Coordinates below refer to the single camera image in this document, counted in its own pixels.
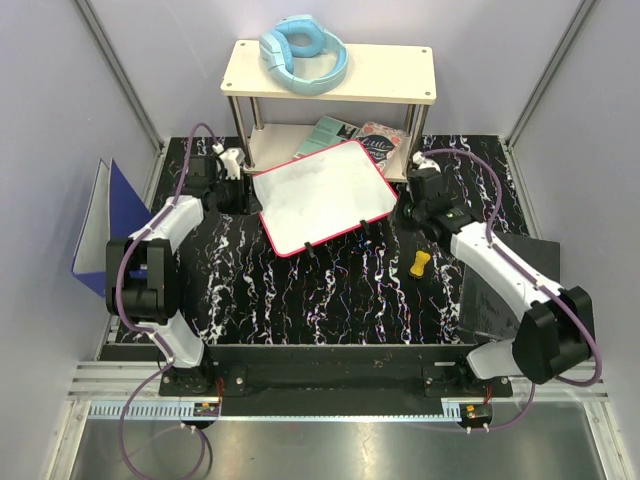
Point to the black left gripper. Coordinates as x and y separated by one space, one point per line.
246 204

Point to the yellow whiteboard eraser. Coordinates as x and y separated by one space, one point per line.
421 261

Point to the pink framed whiteboard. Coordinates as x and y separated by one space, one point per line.
313 199

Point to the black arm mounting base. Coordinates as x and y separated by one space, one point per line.
319 382

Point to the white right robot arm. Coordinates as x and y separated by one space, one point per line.
556 325

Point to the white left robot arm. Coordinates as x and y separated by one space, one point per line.
142 273

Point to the Little Women floral book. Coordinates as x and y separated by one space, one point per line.
380 141

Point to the teal paperback book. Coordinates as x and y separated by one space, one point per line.
327 132

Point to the white two-tier shelf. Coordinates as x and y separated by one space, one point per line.
378 74

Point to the light blue headphones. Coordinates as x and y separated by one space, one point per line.
302 37

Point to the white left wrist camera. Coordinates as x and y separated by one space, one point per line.
228 163

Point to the blue ring binder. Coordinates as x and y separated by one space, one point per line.
115 210

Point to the grey slotted cable duct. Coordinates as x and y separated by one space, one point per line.
155 410

